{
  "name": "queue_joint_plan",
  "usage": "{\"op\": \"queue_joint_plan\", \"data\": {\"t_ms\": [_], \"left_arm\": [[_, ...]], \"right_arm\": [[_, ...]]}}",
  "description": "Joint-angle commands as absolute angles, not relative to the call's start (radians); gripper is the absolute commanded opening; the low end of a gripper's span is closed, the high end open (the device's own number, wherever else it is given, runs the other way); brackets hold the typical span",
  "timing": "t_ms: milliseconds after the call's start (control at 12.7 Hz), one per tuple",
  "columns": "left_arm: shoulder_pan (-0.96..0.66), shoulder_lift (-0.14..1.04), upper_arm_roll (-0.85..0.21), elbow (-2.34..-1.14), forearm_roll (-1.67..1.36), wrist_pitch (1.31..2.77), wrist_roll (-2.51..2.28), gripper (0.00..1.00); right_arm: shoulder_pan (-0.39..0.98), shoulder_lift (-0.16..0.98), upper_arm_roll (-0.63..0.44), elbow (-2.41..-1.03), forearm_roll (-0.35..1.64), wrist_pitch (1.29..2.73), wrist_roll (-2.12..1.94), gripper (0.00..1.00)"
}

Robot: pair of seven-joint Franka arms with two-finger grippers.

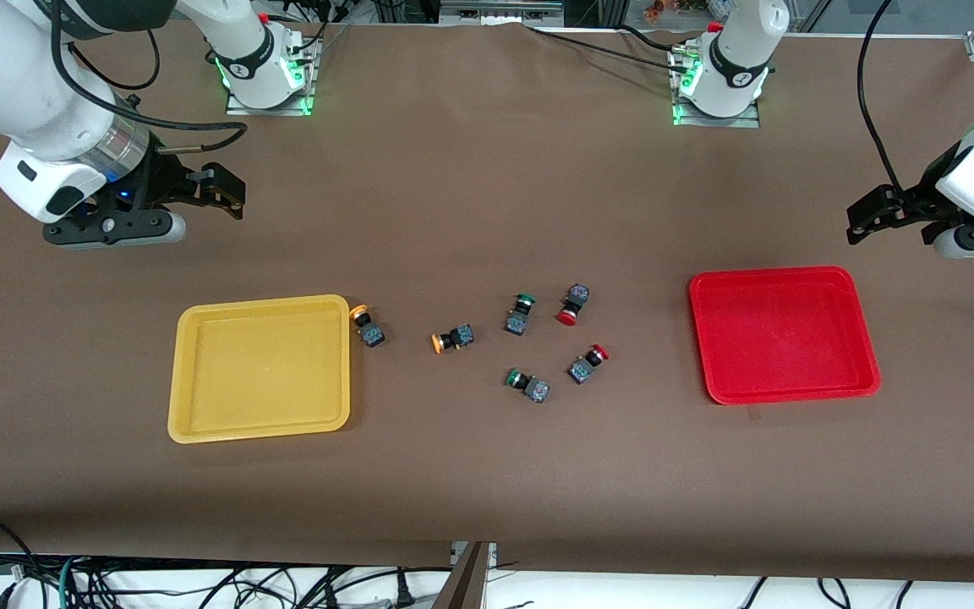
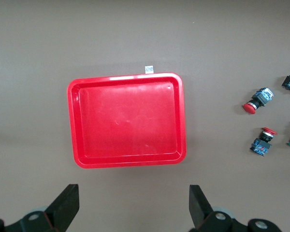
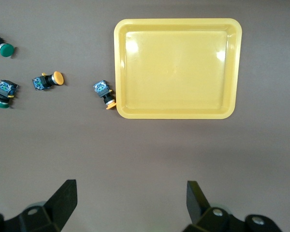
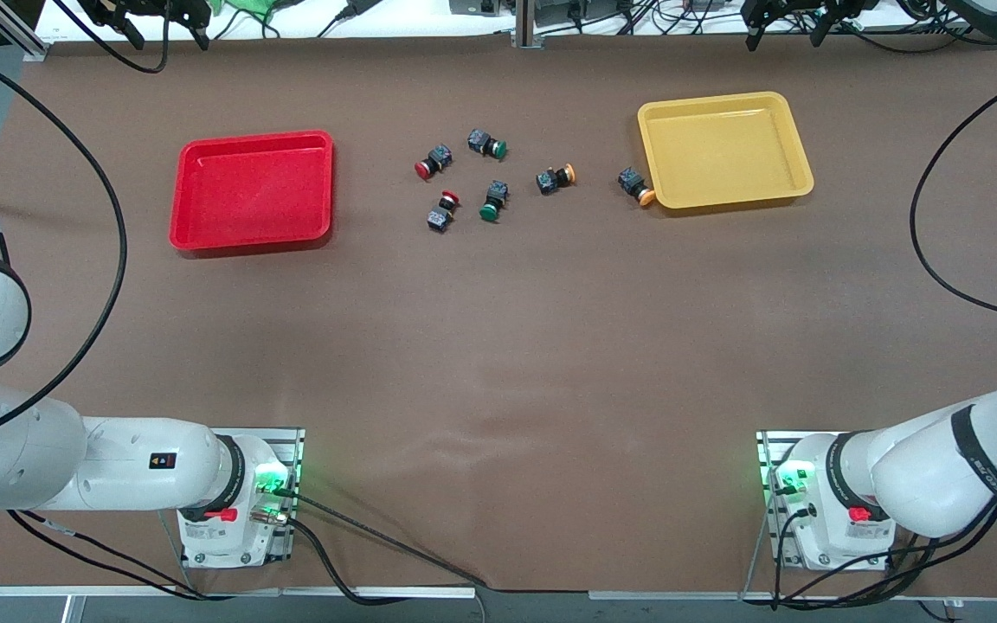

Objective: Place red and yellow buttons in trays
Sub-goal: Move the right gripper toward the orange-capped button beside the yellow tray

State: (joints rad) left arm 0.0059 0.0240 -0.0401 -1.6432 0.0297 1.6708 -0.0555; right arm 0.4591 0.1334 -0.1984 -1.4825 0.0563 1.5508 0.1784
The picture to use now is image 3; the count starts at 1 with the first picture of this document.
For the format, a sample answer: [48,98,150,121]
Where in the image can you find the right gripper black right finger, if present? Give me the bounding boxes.
[183,180,247,232]

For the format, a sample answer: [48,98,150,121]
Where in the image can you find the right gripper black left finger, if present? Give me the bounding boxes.
[4,179,78,232]

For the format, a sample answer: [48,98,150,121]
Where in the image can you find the yellow push button switch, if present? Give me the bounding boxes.
[31,71,65,92]
[92,80,117,111]

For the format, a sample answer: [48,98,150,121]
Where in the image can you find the brown table cover mat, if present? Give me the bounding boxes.
[0,0,290,232]

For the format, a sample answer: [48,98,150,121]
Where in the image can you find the yellow plastic tray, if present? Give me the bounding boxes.
[113,18,243,120]

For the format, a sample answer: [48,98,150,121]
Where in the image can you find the green push button switch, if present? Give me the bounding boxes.
[0,79,19,109]
[0,30,15,58]

